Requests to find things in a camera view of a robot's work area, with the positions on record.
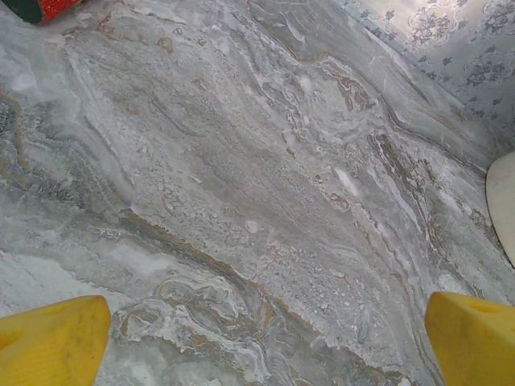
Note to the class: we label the cream plastic waste bin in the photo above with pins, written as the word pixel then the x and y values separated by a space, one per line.
pixel 505 209

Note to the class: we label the red glitter tube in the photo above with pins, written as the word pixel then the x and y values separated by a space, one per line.
pixel 52 10

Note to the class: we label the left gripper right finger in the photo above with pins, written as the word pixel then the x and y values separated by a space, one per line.
pixel 479 346

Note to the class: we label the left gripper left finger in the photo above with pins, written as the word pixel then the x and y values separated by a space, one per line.
pixel 52 346

